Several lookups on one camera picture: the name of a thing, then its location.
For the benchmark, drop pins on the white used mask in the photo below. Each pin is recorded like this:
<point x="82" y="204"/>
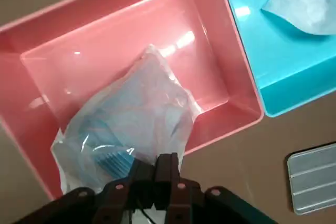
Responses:
<point x="307" y="3"/>

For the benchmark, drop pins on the plastic-wrapped blue new mask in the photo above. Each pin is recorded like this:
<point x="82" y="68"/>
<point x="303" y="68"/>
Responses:
<point x="136" y="108"/>

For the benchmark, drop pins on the blue plastic box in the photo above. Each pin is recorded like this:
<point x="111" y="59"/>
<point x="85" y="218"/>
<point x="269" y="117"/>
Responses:
<point x="275" y="64"/>

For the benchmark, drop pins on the grey metal tray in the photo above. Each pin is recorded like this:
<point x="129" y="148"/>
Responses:
<point x="315" y="179"/>

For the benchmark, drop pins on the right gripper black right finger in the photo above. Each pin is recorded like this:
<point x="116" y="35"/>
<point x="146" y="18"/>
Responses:
<point x="183" y="197"/>

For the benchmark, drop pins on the pink plastic box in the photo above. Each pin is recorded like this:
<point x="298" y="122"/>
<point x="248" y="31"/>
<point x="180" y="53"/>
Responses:
<point x="92" y="51"/>

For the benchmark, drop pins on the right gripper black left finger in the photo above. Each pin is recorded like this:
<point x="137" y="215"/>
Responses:
<point x="115" y="195"/>

